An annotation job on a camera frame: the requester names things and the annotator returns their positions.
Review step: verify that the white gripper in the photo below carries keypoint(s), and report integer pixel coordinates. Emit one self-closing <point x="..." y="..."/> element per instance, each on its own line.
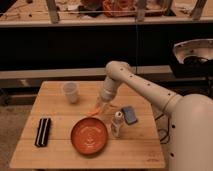
<point x="101" y="105"/>

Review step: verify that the orange pepper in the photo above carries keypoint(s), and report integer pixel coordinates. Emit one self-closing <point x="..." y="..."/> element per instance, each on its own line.
<point x="94" y="111"/>

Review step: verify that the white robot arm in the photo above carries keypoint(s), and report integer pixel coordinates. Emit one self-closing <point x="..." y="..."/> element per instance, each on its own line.
<point x="191" y="138"/>

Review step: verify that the orange ceramic bowl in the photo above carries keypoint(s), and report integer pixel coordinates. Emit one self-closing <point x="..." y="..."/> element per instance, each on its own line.
<point x="89" y="136"/>

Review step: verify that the metal bowl lamp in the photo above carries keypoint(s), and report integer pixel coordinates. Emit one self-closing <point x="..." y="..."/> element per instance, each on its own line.
<point x="197" y="47"/>

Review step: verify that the clear plastic bottle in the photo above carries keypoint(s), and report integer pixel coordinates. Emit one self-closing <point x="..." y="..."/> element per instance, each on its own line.
<point x="116" y="124"/>

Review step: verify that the blue grey sponge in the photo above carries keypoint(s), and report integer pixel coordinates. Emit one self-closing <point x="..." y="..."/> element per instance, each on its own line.
<point x="129" y="115"/>

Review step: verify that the translucent plastic cup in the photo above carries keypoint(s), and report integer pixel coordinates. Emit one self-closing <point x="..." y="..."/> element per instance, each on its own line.
<point x="70" y="90"/>

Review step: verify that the wooden table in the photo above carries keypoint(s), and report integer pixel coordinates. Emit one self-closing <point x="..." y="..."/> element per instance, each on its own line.
<point x="138" y="147"/>

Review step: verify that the black rectangular case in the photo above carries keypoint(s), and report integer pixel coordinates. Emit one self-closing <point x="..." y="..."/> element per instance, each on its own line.
<point x="43" y="132"/>

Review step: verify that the wooden shelf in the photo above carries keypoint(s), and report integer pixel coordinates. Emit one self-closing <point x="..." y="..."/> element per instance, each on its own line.
<point x="36" y="13"/>

